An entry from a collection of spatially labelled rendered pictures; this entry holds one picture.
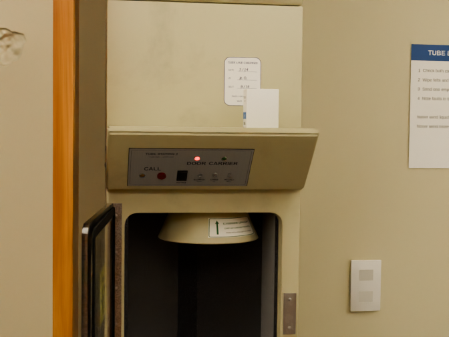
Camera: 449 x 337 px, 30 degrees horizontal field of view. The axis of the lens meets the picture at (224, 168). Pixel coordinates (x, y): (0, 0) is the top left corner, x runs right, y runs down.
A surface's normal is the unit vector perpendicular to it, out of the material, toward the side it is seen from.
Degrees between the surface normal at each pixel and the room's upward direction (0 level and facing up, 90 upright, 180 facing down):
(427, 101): 90
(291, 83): 90
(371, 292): 90
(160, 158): 135
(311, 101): 90
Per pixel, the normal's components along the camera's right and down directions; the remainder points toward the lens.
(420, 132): 0.15, 0.05
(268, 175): 0.10, 0.74
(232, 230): 0.52, -0.35
